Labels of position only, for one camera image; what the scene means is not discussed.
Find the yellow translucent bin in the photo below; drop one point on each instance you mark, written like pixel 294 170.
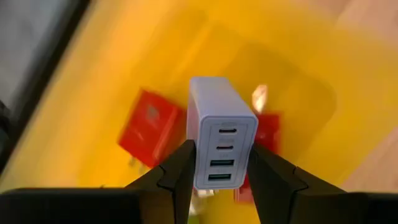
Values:
pixel 124 46

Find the red wall charger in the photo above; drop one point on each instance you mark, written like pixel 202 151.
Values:
pixel 269 130
pixel 152 127

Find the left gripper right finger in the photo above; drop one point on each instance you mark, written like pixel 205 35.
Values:
pixel 273 186

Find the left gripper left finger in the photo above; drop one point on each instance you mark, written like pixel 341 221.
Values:
pixel 174 186

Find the lavender four-port charger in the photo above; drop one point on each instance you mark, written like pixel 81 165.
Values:
pixel 220 105

